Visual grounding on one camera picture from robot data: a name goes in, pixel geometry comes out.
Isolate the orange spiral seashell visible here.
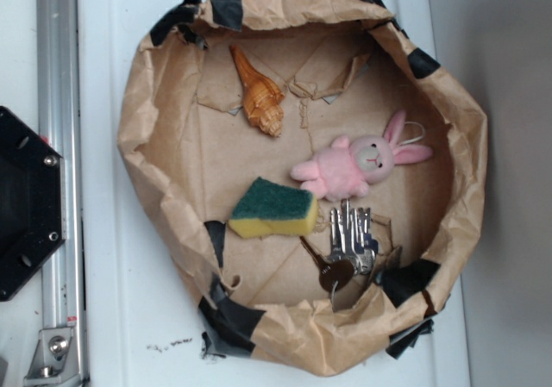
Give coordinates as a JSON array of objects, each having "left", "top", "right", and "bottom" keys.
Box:
[{"left": 229, "top": 45, "right": 285, "bottom": 137}]

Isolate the aluminium extrusion rail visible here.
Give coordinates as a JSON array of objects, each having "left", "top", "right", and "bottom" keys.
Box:
[{"left": 34, "top": 0, "right": 87, "bottom": 387}]

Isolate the metal corner bracket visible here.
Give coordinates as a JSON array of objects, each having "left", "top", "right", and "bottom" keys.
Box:
[{"left": 23, "top": 327, "right": 85, "bottom": 387}]

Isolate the dark brass key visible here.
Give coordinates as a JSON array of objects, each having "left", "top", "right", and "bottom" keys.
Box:
[{"left": 299, "top": 236, "right": 354, "bottom": 292}]

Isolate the green and yellow sponge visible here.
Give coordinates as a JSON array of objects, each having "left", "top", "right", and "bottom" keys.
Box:
[{"left": 228, "top": 178, "right": 318, "bottom": 239}]

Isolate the brown paper bag bin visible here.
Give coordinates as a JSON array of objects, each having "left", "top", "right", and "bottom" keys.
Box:
[{"left": 117, "top": 0, "right": 487, "bottom": 376}]

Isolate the bunch of silver keys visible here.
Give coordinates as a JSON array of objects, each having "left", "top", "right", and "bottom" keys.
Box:
[{"left": 328, "top": 199, "right": 379, "bottom": 276}]

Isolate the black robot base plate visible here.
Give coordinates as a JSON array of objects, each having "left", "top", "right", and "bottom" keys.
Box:
[{"left": 1, "top": 107, "right": 65, "bottom": 302}]

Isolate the pink plush bunny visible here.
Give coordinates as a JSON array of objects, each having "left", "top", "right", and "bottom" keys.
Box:
[{"left": 290, "top": 110, "right": 433, "bottom": 202}]

